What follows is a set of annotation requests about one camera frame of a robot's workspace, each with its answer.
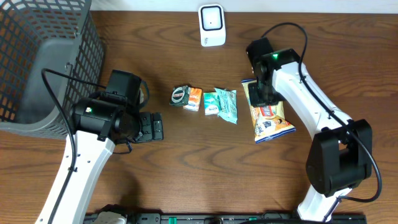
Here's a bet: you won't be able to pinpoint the large beige snack bag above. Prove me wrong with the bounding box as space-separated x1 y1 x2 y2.
241 79 296 143

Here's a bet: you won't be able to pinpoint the dark green round-logo packet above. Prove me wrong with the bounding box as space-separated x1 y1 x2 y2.
169 85 191 106

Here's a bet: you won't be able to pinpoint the light green snack packet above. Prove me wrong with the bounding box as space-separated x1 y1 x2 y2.
215 88 238 124

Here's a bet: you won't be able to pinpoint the teal small snack packet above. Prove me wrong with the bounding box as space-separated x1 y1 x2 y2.
203 92 221 116

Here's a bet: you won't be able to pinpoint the orange small snack packet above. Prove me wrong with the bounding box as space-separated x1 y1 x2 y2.
183 88 202 112

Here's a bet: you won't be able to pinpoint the dark grey mesh plastic basket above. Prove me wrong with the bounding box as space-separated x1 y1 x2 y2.
1 0 104 139

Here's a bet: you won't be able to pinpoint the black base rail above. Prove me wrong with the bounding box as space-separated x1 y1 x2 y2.
83 211 368 224

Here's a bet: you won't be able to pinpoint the white barcode scanner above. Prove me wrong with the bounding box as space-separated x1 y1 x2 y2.
198 4 226 47

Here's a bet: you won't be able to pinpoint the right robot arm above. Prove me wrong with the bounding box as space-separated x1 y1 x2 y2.
246 38 372 222

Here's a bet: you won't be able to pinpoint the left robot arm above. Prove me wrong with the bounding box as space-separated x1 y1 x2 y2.
37 68 164 223

